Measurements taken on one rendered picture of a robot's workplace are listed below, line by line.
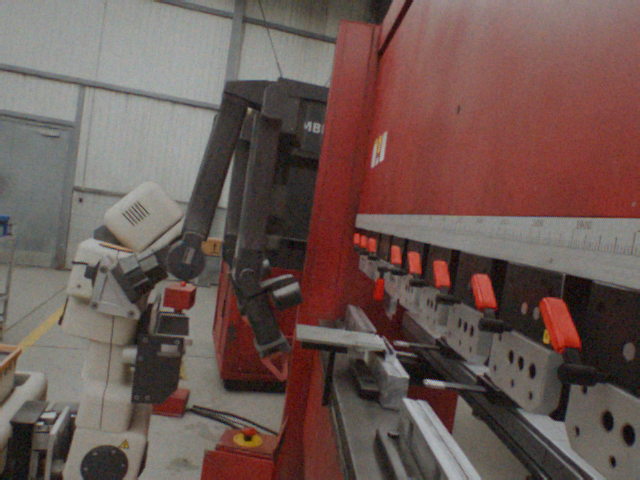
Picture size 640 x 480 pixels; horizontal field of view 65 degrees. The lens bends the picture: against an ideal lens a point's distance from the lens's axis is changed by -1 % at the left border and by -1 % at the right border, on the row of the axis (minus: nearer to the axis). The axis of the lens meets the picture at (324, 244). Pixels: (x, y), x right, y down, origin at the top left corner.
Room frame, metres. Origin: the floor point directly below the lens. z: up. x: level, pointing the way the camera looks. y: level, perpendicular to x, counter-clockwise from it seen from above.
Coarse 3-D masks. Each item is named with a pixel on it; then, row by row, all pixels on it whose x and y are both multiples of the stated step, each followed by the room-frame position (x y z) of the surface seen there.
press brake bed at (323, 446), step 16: (320, 352) 2.13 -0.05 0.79; (320, 368) 2.02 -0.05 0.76; (320, 384) 1.94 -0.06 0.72; (320, 400) 1.85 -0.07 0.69; (320, 416) 1.75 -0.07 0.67; (336, 416) 1.40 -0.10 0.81; (304, 432) 2.33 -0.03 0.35; (320, 432) 1.68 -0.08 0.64; (336, 432) 1.32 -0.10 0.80; (304, 448) 2.22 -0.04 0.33; (320, 448) 1.61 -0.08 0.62; (336, 448) 1.30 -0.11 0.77; (320, 464) 1.55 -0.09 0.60; (336, 464) 1.23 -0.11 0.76
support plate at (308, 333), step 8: (296, 328) 1.63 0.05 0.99; (304, 328) 1.62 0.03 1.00; (312, 328) 1.64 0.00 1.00; (320, 328) 1.65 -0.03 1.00; (296, 336) 1.53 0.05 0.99; (304, 336) 1.51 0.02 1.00; (312, 336) 1.53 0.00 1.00; (320, 336) 1.54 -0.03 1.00; (328, 336) 1.56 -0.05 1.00; (336, 336) 1.57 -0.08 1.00; (368, 336) 1.64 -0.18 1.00; (336, 344) 1.50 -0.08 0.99; (344, 344) 1.50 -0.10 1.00; (352, 344) 1.50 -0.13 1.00; (360, 344) 1.51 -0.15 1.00; (368, 344) 1.53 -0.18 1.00; (376, 344) 1.54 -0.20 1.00
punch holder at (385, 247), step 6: (384, 234) 1.64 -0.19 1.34; (384, 240) 1.63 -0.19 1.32; (390, 240) 1.55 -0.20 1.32; (384, 246) 1.61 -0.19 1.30; (390, 246) 1.55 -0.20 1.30; (384, 252) 1.60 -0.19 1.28; (390, 252) 1.55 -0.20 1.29; (384, 258) 1.58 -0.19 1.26; (378, 264) 1.65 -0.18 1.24; (384, 264) 1.55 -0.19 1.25; (378, 276) 1.62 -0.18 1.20; (384, 276) 1.55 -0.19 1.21; (384, 282) 1.55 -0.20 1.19
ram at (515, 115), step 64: (448, 0) 1.27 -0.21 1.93; (512, 0) 0.84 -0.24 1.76; (576, 0) 0.63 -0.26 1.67; (384, 64) 2.26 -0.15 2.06; (448, 64) 1.18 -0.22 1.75; (512, 64) 0.80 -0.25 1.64; (576, 64) 0.60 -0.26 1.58; (384, 128) 1.99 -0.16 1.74; (448, 128) 1.10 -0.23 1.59; (512, 128) 0.76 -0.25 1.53; (576, 128) 0.58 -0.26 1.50; (384, 192) 1.77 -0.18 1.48; (448, 192) 1.03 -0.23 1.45; (512, 192) 0.72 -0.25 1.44; (576, 192) 0.56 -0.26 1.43; (512, 256) 0.69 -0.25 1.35; (576, 256) 0.54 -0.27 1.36
